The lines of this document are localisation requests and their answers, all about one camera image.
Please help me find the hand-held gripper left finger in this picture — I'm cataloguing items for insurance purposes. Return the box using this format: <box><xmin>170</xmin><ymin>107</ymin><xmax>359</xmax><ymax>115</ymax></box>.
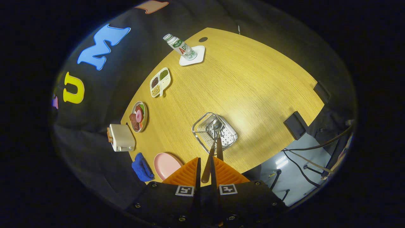
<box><xmin>127</xmin><ymin>157</ymin><xmax>202</xmax><ymax>228</ymax></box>

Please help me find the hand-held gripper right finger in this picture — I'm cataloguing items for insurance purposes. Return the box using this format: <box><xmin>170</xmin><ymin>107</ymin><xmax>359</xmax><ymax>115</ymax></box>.
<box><xmin>209</xmin><ymin>156</ymin><xmax>288</xmax><ymax>228</ymax></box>

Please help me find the metal fork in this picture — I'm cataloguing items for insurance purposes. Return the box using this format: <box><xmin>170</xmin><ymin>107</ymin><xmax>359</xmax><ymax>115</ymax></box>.
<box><xmin>215</xmin><ymin>125</ymin><xmax>227</xmax><ymax>162</ymax></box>

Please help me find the metal spoon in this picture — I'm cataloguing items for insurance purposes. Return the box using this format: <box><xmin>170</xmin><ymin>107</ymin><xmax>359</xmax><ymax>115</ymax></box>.
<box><xmin>201</xmin><ymin>118</ymin><xmax>224</xmax><ymax>184</ymax></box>

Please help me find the pink plate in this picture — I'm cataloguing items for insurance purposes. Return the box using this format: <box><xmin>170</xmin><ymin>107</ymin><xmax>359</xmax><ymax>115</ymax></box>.
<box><xmin>153</xmin><ymin>153</ymin><xmax>184</xmax><ymax>181</ymax></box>

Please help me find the blue towel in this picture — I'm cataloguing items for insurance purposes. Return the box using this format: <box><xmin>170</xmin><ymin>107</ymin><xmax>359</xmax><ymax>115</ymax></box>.
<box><xmin>131</xmin><ymin>153</ymin><xmax>155</xmax><ymax>182</ymax></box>

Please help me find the white oval food plate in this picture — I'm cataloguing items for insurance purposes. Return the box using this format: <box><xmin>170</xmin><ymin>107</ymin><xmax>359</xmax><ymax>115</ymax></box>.
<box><xmin>129</xmin><ymin>101</ymin><xmax>148</xmax><ymax>133</ymax></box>

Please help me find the white toaster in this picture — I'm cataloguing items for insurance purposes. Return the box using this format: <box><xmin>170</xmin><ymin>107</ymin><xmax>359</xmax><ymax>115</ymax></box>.
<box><xmin>107</xmin><ymin>123</ymin><xmax>136</xmax><ymax>152</ymax></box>

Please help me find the brown meat piece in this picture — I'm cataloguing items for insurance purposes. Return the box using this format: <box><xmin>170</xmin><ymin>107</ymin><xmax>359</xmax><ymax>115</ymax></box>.
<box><xmin>129</xmin><ymin>113</ymin><xmax>141</xmax><ymax>131</ymax></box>

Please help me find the black table clamp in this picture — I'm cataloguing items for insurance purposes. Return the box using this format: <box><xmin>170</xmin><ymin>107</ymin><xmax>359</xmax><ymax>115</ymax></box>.
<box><xmin>283</xmin><ymin>111</ymin><xmax>308</xmax><ymax>140</ymax></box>
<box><xmin>313</xmin><ymin>82</ymin><xmax>332</xmax><ymax>103</ymax></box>

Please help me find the white divided bean dish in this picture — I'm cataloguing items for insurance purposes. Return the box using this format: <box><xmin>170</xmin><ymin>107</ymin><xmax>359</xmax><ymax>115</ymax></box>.
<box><xmin>149</xmin><ymin>67</ymin><xmax>171</xmax><ymax>98</ymax></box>

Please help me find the white square coaster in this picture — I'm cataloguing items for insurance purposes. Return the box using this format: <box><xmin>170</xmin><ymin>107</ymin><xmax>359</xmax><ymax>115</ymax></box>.
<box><xmin>179</xmin><ymin>45</ymin><xmax>205</xmax><ymax>67</ymax></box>

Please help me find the white drink bottle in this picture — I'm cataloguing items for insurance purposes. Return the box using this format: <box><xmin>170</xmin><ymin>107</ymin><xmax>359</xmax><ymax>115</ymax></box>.
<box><xmin>163</xmin><ymin>34</ymin><xmax>197</xmax><ymax>61</ymax></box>

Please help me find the metal wire basket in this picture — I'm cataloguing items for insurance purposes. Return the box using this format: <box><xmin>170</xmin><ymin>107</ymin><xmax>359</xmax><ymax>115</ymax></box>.
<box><xmin>191</xmin><ymin>112</ymin><xmax>238</xmax><ymax>155</ymax></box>

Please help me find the beige cable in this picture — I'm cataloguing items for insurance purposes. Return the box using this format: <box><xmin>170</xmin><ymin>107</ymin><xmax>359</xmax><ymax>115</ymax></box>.
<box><xmin>286</xmin><ymin>149</ymin><xmax>333</xmax><ymax>173</ymax></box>

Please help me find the black cable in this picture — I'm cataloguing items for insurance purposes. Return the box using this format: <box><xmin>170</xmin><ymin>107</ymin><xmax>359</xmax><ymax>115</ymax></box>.
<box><xmin>283</xmin><ymin>125</ymin><xmax>353</xmax><ymax>152</ymax></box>

